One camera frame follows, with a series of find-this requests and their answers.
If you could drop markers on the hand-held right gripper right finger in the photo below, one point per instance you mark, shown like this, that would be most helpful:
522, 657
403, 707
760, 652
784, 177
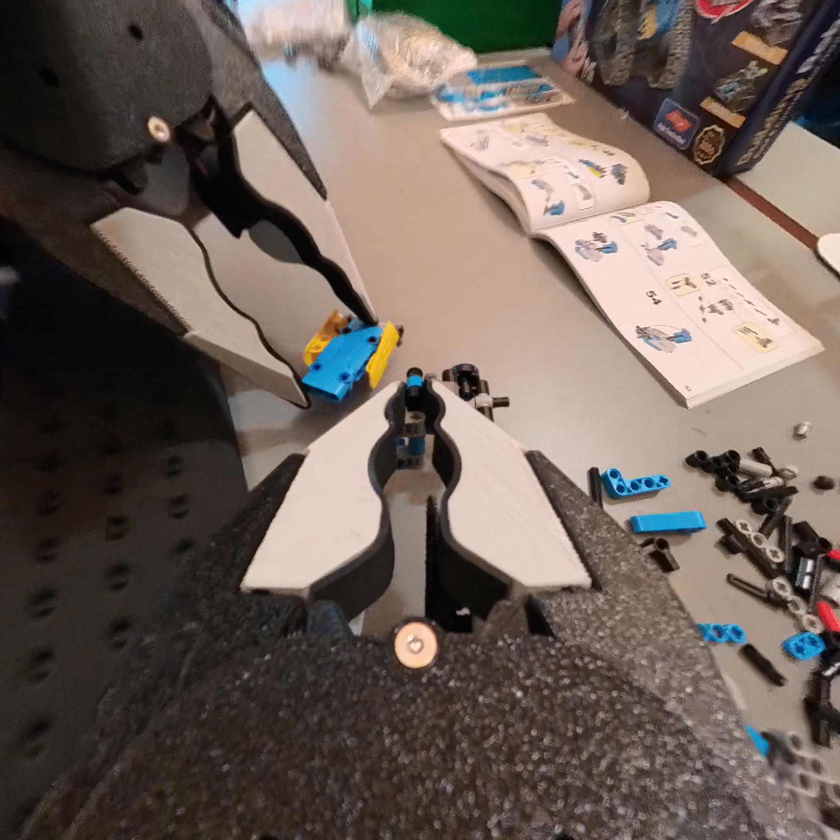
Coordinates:
512, 525

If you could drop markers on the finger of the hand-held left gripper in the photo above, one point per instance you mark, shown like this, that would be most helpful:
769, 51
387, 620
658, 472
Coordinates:
295, 210
184, 282

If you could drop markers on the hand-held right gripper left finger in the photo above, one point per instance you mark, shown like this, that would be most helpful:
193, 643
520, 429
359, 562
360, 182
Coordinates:
315, 525

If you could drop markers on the black gear brick assembly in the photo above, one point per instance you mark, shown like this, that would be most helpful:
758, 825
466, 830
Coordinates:
418, 420

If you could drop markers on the blue yellow brick assembly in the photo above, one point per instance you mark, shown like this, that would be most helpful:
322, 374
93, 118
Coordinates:
344, 361

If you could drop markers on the grey desk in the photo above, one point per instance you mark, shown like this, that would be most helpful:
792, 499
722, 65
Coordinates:
525, 328

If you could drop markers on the clear plastic bag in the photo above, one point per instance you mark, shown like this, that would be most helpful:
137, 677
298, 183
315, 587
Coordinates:
302, 26
414, 59

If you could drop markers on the black studded mat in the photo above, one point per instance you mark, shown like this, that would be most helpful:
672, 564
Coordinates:
105, 551

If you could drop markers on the blue sticker sheet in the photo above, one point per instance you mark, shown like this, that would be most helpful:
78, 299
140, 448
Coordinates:
505, 92

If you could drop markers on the green plastic bin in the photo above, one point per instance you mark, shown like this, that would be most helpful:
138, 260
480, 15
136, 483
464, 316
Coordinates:
460, 20

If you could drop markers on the pile of small brick parts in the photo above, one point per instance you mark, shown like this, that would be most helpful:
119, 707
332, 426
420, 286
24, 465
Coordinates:
775, 551

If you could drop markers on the building instruction booklet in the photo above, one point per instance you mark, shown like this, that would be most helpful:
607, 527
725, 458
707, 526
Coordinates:
617, 236

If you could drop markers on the toy kit box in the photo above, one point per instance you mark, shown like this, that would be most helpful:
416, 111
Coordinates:
696, 79

